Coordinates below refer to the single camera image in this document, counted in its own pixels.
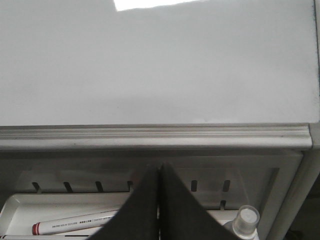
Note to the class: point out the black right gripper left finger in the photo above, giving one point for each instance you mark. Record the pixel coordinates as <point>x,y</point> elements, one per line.
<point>137,219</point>

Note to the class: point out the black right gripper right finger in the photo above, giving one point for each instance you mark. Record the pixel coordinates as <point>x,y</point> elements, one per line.
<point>181,216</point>

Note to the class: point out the red capped whiteboard marker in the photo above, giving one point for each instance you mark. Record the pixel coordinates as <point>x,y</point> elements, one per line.
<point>70,224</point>

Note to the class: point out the clear plastic spray bottle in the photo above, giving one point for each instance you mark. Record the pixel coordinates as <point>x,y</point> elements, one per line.
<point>244,225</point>

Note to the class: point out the white metal marker tray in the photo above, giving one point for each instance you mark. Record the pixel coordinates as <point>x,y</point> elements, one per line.
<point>21,211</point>

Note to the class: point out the white whiteboard with grey frame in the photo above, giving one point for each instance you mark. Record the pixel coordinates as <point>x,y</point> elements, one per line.
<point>125,74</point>

